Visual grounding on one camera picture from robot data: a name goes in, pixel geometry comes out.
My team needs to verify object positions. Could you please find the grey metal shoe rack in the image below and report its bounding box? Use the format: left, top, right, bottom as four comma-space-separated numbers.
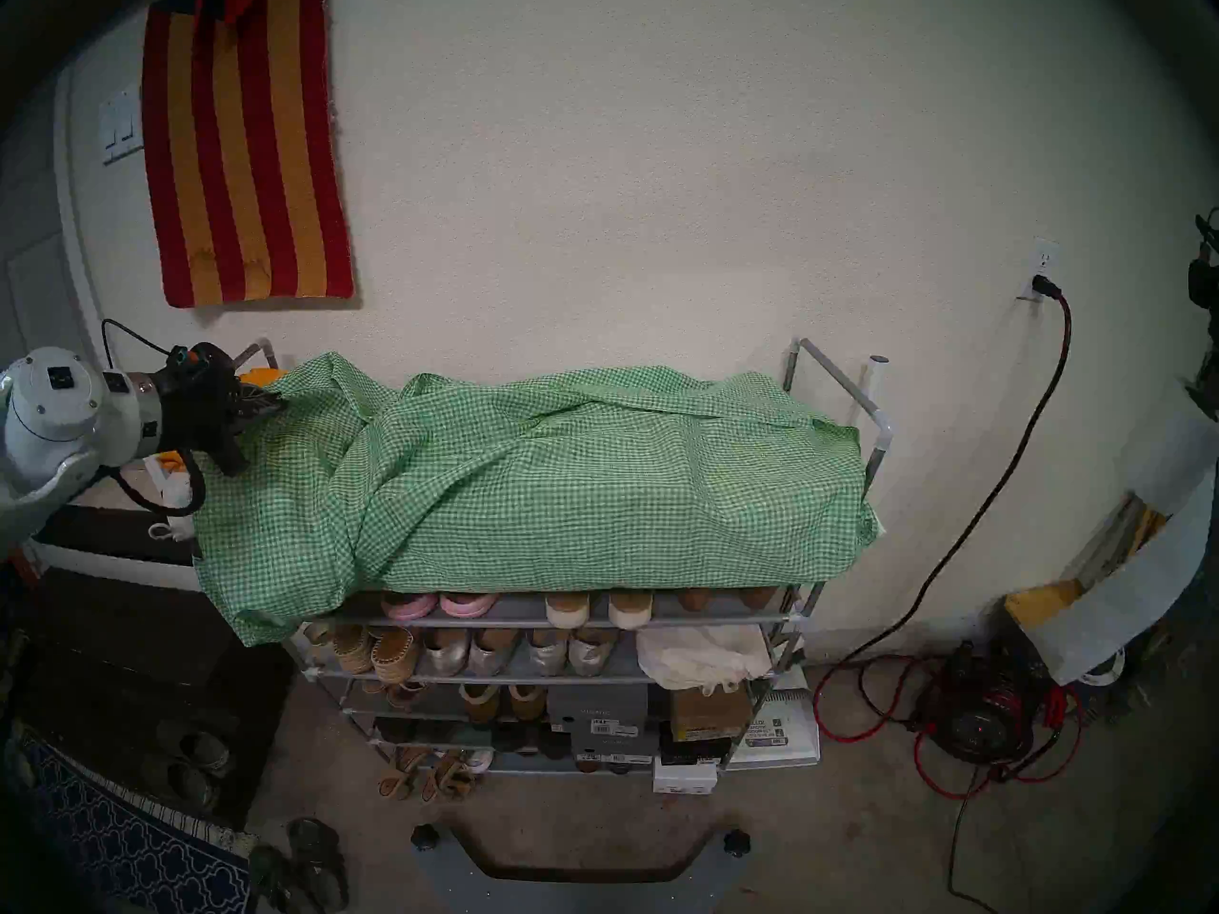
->
152, 334, 898, 778

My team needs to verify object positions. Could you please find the white labelled flat box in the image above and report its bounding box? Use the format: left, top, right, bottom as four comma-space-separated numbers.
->
724, 669, 820, 772

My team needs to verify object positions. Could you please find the tan strappy sandal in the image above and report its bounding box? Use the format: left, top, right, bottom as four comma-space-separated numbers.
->
377, 748, 428, 803
421, 750, 477, 805

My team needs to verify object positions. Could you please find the grey Vionic shoebox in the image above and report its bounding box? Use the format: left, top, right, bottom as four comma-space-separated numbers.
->
547, 684, 650, 738
571, 734, 658, 766

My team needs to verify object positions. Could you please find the green gingham cloth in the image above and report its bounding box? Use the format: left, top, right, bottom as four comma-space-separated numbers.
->
190, 352, 880, 647

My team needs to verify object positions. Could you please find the small white shoebox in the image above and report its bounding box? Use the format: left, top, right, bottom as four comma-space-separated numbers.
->
651, 756, 718, 796

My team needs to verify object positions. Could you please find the grey robot base frame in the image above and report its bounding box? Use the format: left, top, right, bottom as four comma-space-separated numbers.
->
411, 824, 753, 914

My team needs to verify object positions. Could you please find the white panel door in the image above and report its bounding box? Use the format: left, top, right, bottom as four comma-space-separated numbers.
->
0, 65, 134, 504

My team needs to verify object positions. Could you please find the black doorstep mat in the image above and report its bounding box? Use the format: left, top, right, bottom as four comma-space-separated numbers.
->
33, 503, 196, 566

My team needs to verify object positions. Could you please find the black red cable reel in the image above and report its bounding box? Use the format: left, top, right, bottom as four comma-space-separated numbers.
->
914, 641, 1034, 765

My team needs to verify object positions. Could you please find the black shoebox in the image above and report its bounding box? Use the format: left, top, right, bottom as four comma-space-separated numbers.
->
657, 724, 732, 766

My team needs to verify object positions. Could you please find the white wall outlet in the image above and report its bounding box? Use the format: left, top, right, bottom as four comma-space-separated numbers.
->
1017, 239, 1058, 302

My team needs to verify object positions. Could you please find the white light switch plate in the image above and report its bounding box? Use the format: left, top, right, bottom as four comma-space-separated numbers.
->
99, 86, 146, 166

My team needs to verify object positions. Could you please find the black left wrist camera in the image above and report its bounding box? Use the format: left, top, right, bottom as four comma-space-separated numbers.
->
167, 343, 241, 378

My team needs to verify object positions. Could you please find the white drawstring shoe bag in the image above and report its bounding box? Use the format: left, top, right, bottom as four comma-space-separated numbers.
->
148, 472, 196, 542

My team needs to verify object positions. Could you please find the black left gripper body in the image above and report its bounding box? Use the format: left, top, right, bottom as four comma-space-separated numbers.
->
152, 365, 250, 477

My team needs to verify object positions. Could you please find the olive strap sandal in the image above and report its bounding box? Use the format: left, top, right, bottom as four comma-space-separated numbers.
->
286, 818, 350, 913
248, 845, 306, 914

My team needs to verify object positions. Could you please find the blue bucket white rim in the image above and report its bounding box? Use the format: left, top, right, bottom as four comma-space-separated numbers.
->
1009, 626, 1125, 694

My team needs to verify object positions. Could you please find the brown cardboard shoebox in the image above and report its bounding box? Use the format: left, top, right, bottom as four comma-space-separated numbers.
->
667, 684, 753, 744

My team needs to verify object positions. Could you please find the grey slipper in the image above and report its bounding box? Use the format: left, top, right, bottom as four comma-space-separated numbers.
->
141, 755, 220, 815
157, 720, 234, 780

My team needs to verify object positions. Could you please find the pink strappy sandal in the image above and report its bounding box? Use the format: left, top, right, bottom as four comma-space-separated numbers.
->
360, 679, 431, 714

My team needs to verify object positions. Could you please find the orange folded towel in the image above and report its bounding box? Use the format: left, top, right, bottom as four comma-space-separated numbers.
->
157, 368, 284, 472

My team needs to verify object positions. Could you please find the black red power cord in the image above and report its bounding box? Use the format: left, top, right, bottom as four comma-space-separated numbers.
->
812, 274, 1085, 799

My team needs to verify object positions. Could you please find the leaning wooden sticks bundle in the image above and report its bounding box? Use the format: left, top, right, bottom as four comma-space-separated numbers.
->
1076, 498, 1168, 589

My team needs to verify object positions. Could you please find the tan dustpan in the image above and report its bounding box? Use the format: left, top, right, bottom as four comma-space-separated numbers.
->
1005, 579, 1082, 627

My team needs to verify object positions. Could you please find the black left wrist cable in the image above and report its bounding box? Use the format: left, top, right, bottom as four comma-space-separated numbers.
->
100, 319, 208, 518

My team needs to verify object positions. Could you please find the dark brown wooden step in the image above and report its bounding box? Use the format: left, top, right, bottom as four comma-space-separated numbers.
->
29, 565, 296, 827

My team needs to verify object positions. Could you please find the red orange striped rug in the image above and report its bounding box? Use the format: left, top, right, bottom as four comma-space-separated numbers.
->
141, 0, 355, 309

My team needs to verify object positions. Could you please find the blue patterned rug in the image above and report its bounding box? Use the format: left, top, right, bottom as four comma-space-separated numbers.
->
19, 736, 260, 914

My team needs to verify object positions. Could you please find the cream drawstring dust bag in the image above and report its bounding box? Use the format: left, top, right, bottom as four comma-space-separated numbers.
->
635, 625, 774, 694

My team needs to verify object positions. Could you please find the white toilet paper roll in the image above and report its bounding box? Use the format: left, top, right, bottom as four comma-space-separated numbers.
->
1033, 388, 1219, 686

